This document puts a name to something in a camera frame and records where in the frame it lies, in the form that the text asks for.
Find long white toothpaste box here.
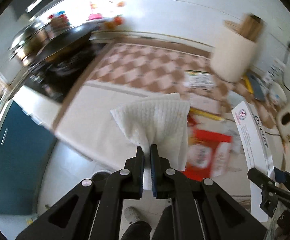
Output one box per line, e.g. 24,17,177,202
231,100,277,181

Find red white snack wrapper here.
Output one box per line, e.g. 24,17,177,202
183,114,232,181

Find white paper towel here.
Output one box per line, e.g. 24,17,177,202
111,93,190,171

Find pink yellow box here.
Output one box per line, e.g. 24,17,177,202
188,93,225,121

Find white green medicine box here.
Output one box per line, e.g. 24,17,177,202
184,70,216,90

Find white round trash bin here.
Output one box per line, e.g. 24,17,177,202
91,171,111,183

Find white patterned small bowl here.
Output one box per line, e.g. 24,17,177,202
269,82,287,107

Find dark grey smartphone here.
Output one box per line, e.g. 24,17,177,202
246,71,269,102

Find blue lower cabinet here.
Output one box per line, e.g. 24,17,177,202
0,101,57,215

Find white hanging label tag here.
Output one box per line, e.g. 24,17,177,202
262,59,286,87

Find cream chopstick holder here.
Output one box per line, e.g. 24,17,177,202
210,21,258,83

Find black gas stove top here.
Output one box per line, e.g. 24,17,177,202
25,41,103,103

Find checkered brown counter mat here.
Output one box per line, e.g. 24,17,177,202
52,38,288,198

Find bundle of wooden chopsticks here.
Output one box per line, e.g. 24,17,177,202
224,14,265,42

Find steel stock pot with lid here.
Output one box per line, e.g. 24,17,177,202
9,21,50,60

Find orange fruit decoration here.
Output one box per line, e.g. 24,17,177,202
103,16,124,30

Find black wok with handle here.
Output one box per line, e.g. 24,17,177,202
33,23,99,62

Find colourful wall decorations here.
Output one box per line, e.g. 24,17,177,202
40,0,125,25

